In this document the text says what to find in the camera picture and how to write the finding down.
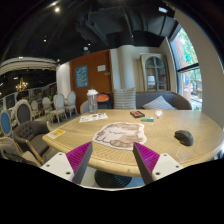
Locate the grey oval back chair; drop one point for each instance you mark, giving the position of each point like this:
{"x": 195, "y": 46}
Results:
{"x": 23, "y": 111}

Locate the large window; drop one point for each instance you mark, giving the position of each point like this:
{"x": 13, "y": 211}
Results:
{"x": 189, "y": 80}

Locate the striped cushion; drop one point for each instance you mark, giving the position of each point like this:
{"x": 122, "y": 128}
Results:
{"x": 125, "y": 98}

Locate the clear small cup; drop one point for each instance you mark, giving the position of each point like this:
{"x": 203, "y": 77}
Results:
{"x": 158, "y": 113}

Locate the dark grey computer mouse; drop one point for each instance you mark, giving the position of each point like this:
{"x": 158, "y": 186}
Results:
{"x": 184, "y": 137}

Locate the grey tufted armchair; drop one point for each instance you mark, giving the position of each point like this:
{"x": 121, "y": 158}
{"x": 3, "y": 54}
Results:
{"x": 29, "y": 136}

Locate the arched wooden cabinet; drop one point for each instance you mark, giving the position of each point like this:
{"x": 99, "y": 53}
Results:
{"x": 155, "y": 72}

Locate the white dining chair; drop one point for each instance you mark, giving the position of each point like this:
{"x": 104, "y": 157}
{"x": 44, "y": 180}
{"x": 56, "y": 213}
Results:
{"x": 70, "y": 105}
{"x": 59, "y": 103}

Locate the blue oval back chair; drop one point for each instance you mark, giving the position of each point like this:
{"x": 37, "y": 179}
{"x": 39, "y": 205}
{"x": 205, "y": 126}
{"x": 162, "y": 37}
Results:
{"x": 5, "y": 123}

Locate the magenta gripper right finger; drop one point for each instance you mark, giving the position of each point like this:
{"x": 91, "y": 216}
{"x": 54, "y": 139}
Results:
{"x": 146, "y": 160}

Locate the chandelier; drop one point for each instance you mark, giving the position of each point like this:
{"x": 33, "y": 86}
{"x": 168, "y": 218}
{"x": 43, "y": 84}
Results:
{"x": 21, "y": 86}

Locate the black table pedestal base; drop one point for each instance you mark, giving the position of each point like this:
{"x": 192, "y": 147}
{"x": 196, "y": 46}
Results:
{"x": 108, "y": 180}

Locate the printed paper leaflet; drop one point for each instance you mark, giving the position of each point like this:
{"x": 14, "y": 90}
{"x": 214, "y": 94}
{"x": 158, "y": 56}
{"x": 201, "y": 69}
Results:
{"x": 93, "y": 117}

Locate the yellow sticker card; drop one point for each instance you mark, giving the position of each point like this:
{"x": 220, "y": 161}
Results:
{"x": 56, "y": 133}

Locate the cat-shaped mouse pad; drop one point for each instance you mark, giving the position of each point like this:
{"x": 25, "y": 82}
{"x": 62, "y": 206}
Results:
{"x": 121, "y": 135}

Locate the teal small box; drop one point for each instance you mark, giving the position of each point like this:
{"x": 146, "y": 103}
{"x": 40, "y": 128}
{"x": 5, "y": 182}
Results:
{"x": 147, "y": 119}

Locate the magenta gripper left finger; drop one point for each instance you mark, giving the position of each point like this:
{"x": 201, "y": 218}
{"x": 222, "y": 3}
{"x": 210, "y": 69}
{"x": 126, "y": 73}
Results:
{"x": 78, "y": 159}

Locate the grey sofa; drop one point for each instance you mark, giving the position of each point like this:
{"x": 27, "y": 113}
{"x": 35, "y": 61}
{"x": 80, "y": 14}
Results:
{"x": 176, "y": 100}

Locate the blue wall poster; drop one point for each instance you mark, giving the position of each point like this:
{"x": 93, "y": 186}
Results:
{"x": 81, "y": 76}

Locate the orange seat chair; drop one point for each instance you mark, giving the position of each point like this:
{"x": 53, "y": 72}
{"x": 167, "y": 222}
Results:
{"x": 104, "y": 101}

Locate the black red small box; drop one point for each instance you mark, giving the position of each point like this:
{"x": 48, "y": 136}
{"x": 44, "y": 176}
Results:
{"x": 137, "y": 114}

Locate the round wooden table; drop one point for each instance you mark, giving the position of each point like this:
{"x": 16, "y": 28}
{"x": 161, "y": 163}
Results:
{"x": 207, "y": 134}

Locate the grey striped pillow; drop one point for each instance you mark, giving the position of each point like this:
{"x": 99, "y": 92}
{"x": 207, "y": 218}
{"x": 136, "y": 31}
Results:
{"x": 158, "y": 104}

